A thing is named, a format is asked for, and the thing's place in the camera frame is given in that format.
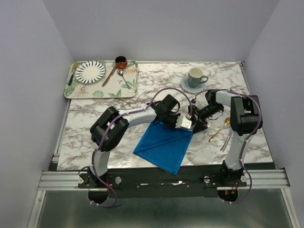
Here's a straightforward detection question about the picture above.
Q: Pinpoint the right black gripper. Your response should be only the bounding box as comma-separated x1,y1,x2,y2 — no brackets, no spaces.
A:
187,104,222,134

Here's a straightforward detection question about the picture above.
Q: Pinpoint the blue satin napkin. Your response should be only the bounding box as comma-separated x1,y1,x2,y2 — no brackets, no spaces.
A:
133,123,193,175

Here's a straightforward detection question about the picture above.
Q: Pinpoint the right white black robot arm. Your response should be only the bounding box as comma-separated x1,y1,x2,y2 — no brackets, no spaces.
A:
188,89,263,186

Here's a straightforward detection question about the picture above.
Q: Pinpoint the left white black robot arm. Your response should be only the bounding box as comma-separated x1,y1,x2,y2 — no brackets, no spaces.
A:
89,95,191,188

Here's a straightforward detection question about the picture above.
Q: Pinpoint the gold spoon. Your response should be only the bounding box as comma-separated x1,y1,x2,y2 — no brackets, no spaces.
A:
209,117,230,142

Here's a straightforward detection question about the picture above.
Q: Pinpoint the grey blue saucer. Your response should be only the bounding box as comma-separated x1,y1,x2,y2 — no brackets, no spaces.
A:
180,76,205,94

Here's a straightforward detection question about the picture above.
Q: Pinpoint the silver utensil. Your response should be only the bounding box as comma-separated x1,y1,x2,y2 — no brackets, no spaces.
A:
220,133,232,152

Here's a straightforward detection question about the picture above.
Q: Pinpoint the grey blue mug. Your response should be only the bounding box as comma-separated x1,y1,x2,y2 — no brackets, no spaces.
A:
187,67,209,88

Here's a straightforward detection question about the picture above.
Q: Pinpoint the floral serving tray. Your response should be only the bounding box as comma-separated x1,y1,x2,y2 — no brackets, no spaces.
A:
64,60,138,99

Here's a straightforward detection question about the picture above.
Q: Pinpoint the silver spoon on tray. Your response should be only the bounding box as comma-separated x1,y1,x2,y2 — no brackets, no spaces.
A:
117,69,131,89

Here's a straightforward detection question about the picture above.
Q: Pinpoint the brown ceramic pot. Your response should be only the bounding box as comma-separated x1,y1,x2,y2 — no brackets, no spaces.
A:
115,56,128,70

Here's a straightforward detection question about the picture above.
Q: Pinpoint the striped white blue plate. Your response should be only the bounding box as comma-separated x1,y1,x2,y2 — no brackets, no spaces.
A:
74,60,106,85

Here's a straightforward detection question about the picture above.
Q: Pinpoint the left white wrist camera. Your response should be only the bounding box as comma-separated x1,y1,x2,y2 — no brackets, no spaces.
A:
175,114,192,130

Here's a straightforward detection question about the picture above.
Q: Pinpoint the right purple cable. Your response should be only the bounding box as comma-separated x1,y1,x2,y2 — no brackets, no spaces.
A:
192,89,263,205

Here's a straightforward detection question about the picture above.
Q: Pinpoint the wooden handled knife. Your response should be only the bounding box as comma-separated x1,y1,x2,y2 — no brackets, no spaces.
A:
102,66,116,87

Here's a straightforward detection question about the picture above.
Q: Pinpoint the aluminium frame rail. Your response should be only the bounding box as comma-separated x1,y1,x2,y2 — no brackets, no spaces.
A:
38,166,290,191

